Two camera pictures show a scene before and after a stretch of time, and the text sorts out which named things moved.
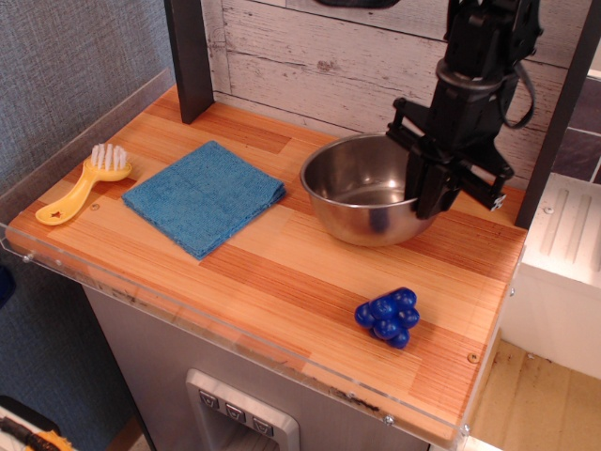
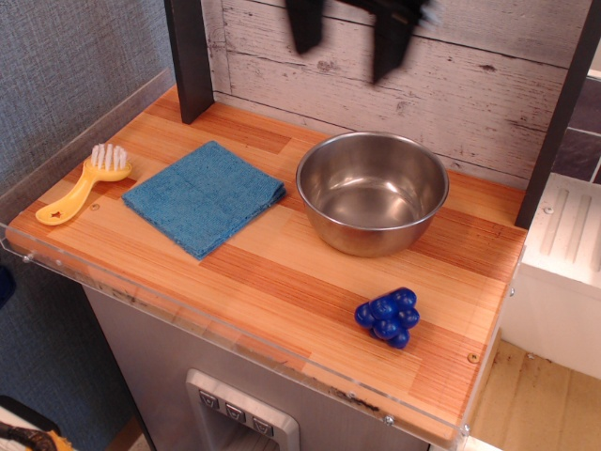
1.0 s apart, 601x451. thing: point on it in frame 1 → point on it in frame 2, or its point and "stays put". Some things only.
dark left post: (190, 56) stays put
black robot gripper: (459, 131) → (393, 23)
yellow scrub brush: (107, 163) stays put
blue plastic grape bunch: (390, 317) stays put
